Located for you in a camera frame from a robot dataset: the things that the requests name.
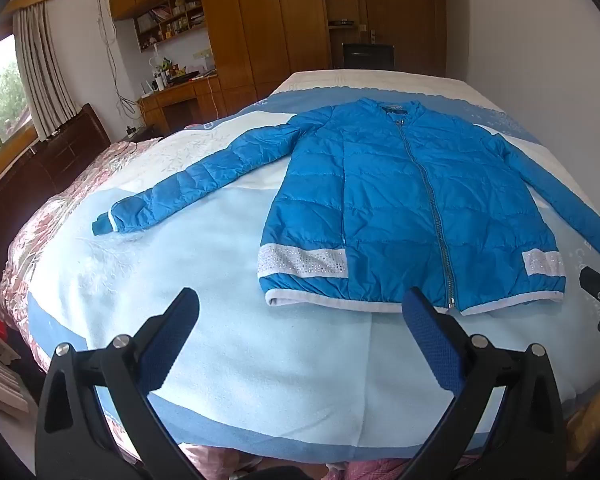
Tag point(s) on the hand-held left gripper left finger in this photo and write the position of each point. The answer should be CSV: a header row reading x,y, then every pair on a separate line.
x,y
172,332

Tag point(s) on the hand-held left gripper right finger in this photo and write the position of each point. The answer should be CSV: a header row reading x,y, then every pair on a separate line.
x,y
430,340

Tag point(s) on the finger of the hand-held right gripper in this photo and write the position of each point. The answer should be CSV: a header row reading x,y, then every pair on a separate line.
x,y
596,282

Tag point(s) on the blue puffer jacket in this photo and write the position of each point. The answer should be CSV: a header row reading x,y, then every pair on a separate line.
x,y
380,200

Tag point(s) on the light blue blanket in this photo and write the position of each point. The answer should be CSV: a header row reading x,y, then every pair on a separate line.
x,y
240,340

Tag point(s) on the pink floral quilt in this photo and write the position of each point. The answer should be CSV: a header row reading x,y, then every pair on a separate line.
x,y
55,210

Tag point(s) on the stack of books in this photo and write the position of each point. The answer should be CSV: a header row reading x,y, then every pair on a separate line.
x,y
7,385

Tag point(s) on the dark wooden nightstand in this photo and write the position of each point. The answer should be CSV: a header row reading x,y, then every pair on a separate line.
x,y
142,132

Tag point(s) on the dark wooden headboard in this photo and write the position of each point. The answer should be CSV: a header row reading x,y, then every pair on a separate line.
x,y
40,170

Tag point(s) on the wooden desk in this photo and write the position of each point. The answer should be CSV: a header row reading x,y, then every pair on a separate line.
x,y
185,102

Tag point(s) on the black laptop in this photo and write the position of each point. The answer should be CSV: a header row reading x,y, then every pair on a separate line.
x,y
184,77

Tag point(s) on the black chair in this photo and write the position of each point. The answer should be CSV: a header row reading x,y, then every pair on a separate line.
x,y
369,56

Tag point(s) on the striped beige curtain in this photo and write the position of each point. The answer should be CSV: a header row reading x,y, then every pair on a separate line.
x,y
45,70

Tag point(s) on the wooden framed window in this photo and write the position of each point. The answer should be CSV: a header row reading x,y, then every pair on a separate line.
x,y
0,95

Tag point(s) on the wooden wardrobe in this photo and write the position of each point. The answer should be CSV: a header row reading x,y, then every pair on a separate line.
x,y
270,20

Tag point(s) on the wooden bed frame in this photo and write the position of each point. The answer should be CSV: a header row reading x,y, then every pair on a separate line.
x,y
592,425

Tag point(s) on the wooden wall shelf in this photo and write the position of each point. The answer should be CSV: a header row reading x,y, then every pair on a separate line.
x,y
172,17

